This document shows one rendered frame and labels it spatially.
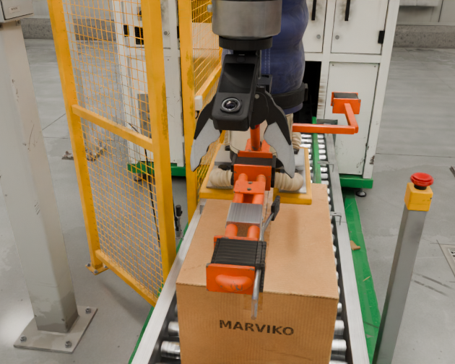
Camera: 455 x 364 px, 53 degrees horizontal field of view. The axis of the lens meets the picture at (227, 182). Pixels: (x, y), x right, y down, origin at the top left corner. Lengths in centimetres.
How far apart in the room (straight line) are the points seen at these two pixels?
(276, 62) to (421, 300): 190
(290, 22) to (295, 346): 80
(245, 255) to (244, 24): 34
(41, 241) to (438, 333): 193
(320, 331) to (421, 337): 135
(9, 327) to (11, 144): 105
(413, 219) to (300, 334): 61
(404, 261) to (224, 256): 108
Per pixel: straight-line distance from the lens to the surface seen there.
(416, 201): 158
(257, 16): 58
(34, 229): 212
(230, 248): 72
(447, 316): 269
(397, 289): 178
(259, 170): 99
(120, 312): 252
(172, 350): 156
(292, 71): 114
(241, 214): 83
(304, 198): 116
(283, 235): 133
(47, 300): 235
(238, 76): 58
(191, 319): 123
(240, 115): 54
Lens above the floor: 168
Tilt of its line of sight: 27 degrees down
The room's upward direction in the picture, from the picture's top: straight up
